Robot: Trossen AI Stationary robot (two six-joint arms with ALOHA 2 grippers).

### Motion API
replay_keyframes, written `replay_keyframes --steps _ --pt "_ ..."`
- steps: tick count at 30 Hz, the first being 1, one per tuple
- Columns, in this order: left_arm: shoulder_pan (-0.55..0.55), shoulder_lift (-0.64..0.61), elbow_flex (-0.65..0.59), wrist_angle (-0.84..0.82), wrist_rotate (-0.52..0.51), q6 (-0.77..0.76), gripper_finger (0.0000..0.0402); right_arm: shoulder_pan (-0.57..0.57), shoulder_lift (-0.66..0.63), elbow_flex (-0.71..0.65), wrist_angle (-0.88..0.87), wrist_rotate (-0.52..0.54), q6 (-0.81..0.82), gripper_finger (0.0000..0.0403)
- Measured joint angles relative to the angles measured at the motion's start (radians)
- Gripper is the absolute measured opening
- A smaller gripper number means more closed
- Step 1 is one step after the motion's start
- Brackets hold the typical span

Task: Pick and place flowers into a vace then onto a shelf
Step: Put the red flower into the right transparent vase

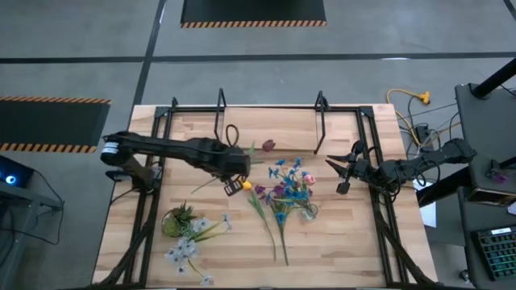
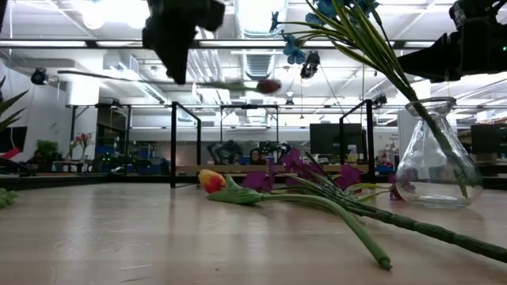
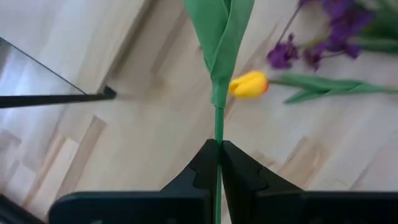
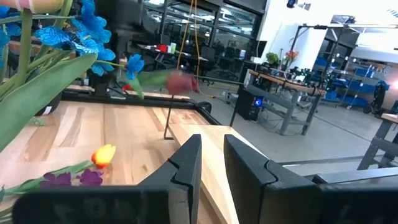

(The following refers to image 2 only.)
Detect wooden shelf with black frame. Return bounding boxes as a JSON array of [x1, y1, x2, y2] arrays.
[[170, 99, 376, 188]]

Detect silver ventilation duct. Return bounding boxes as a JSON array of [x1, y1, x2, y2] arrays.
[[233, 0, 290, 82]]

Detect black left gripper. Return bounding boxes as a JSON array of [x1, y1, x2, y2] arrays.
[[141, 0, 226, 85]]

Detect person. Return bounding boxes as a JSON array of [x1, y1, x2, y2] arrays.
[[248, 147, 267, 166]]

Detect black background rig frame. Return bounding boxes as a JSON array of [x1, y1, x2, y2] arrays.
[[66, 102, 132, 165]]

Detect dark red artificial tulip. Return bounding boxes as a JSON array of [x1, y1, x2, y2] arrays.
[[57, 70, 283, 95]]

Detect white column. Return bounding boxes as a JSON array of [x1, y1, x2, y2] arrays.
[[397, 108, 415, 159]]

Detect red curved object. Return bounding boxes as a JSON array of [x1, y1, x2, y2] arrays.
[[0, 146, 20, 161]]

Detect potted artificial succulent plant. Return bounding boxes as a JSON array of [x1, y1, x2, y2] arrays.
[[0, 74, 29, 210]]

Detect black ceiling spotlight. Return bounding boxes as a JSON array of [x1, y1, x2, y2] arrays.
[[30, 67, 48, 86], [299, 51, 321, 80]]

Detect pink background flowers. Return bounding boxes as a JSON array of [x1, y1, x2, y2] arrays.
[[70, 132, 94, 159]]

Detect black computer monitor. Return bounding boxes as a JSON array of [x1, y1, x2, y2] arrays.
[[471, 123, 507, 155], [0, 126, 28, 154], [309, 123, 364, 155]]

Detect blue artificial flower bunch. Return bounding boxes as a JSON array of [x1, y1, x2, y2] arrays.
[[269, 0, 471, 199]]

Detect yellow-red artificial tulip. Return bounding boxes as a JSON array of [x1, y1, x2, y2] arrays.
[[197, 169, 393, 272]]

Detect purple artificial flower bunch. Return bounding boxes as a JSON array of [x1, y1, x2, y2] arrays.
[[241, 148, 507, 264]]

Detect green background potted plant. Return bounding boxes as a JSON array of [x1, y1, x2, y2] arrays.
[[36, 139, 60, 162]]

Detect round-bellied clear glass vase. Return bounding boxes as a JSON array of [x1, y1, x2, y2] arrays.
[[395, 97, 485, 210]]

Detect black aluminium table frame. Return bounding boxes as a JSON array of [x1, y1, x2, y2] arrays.
[[0, 173, 507, 192]]

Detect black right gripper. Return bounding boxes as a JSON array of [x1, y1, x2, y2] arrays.
[[398, 0, 507, 83]]

